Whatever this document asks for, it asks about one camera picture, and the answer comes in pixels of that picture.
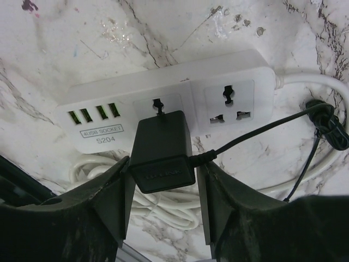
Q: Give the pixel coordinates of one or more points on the white power strip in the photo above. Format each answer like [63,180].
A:
[215,94]

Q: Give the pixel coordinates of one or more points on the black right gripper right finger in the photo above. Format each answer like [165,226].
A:
[242,224]

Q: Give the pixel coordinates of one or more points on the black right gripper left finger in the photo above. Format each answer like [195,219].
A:
[87,223]

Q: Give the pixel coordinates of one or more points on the black plug in strip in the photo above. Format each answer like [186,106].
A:
[160,156]

